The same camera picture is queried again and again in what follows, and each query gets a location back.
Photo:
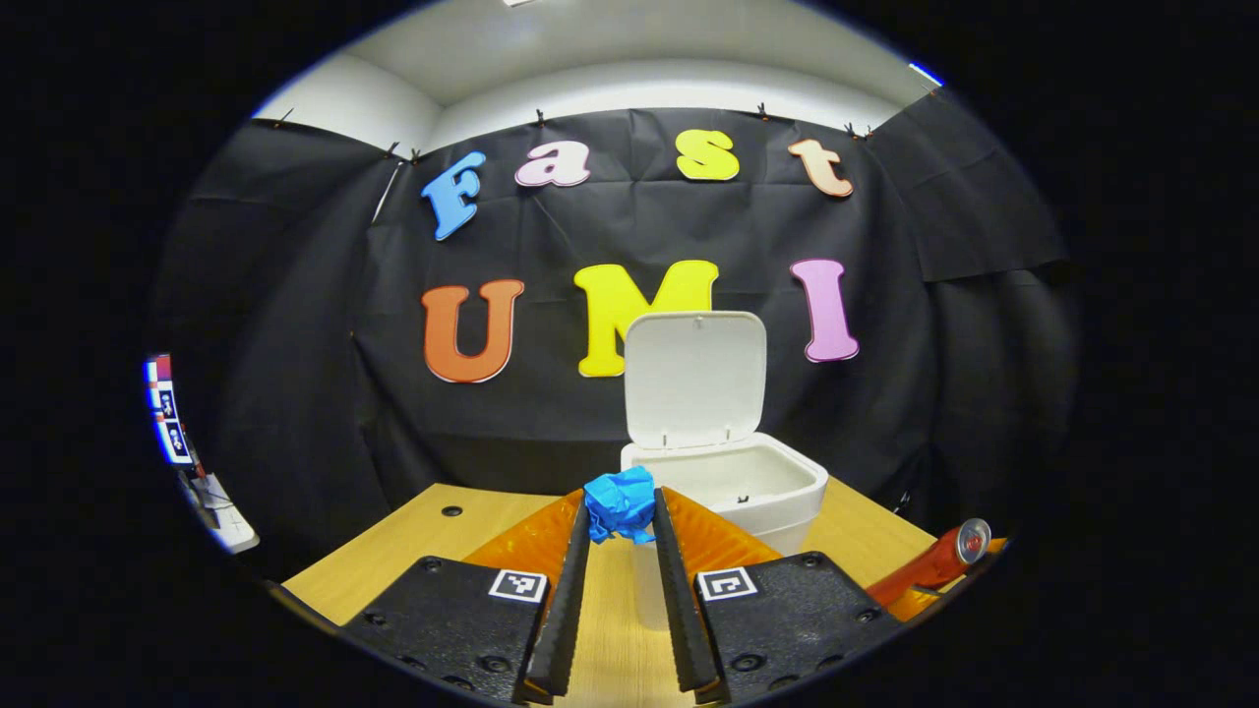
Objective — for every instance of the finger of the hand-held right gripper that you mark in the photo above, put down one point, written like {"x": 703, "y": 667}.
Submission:
{"x": 925, "y": 602}

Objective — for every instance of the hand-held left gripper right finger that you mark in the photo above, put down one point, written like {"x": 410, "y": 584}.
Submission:
{"x": 674, "y": 610}

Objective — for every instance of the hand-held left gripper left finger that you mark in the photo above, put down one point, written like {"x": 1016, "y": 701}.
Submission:
{"x": 569, "y": 610}

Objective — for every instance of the red pop can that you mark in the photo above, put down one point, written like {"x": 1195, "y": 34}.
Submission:
{"x": 929, "y": 562}

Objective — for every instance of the blue paper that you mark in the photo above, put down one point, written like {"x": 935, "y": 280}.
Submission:
{"x": 620, "y": 501}

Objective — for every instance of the white desktop garbage bin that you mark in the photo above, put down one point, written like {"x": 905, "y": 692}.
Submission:
{"x": 693, "y": 383}

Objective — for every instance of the wooden desktop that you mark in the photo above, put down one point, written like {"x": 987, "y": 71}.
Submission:
{"x": 393, "y": 560}

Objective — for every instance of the white side table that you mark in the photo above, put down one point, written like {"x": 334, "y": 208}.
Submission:
{"x": 231, "y": 526}

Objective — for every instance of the black backdrop cloth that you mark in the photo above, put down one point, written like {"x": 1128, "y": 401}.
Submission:
{"x": 295, "y": 324}

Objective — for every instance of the computer monitor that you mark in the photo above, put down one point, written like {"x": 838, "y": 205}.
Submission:
{"x": 169, "y": 413}

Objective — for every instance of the ceiling light panel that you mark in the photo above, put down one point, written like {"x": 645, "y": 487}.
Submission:
{"x": 926, "y": 74}

